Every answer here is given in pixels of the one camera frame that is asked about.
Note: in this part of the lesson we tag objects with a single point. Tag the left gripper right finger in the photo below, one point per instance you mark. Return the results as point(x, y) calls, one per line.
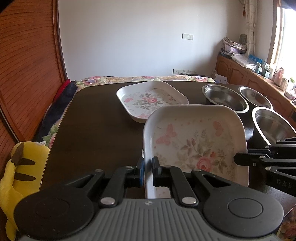
point(174, 179)

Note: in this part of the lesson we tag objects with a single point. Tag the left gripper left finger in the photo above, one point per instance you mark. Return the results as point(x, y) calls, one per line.
point(123, 178)

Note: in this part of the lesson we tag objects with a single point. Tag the large steel bowl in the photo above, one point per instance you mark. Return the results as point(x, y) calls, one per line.
point(269, 126)

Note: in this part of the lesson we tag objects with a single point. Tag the floral plate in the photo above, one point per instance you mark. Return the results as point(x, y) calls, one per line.
point(195, 136)
point(140, 100)

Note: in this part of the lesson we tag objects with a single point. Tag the small steel bowl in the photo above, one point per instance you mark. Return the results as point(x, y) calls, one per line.
point(255, 97)

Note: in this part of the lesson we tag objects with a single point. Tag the medium steel bowl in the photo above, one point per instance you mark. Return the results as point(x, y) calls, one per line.
point(221, 95)

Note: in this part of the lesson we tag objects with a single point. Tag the bottles on sideboard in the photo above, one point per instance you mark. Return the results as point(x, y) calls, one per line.
point(270, 71)

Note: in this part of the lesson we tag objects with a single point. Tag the wooden sideboard cabinet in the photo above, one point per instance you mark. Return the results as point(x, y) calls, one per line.
point(239, 75)

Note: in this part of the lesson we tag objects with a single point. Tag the red and navy clothes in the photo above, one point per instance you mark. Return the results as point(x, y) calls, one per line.
point(61, 100)

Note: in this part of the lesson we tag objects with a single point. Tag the floral bedspread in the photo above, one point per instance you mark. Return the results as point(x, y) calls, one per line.
point(103, 80)

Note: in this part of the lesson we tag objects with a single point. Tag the yellow plush toy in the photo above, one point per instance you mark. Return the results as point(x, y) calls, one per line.
point(23, 176)

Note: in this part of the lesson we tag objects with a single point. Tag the stack of boxes and papers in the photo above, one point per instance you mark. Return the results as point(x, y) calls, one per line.
point(231, 48)

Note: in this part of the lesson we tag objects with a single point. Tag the wooden louvered wardrobe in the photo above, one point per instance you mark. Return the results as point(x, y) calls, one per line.
point(32, 68)

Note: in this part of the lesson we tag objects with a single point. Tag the patterned curtain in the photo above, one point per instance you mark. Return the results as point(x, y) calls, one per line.
point(250, 8)

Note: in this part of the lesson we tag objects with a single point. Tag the wall power outlet strip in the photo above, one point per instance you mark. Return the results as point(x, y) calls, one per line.
point(183, 72)

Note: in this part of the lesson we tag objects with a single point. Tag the wall light switch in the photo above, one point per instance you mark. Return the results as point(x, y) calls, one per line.
point(187, 36)

